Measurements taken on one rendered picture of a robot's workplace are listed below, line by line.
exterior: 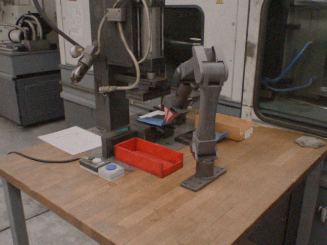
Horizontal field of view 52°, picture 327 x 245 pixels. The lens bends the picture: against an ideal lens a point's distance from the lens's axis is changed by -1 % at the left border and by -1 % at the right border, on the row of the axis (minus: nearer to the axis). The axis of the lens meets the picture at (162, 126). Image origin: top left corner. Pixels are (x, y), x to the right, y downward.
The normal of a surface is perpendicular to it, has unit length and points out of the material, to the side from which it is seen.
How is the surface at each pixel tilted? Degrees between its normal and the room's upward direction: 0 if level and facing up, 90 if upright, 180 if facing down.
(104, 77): 90
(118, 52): 90
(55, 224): 0
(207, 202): 0
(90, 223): 0
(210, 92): 98
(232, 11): 90
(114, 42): 90
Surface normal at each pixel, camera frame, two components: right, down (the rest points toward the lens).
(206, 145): 0.21, 0.46
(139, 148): -0.66, 0.26
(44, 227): 0.00, -0.94
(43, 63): 0.71, 0.23
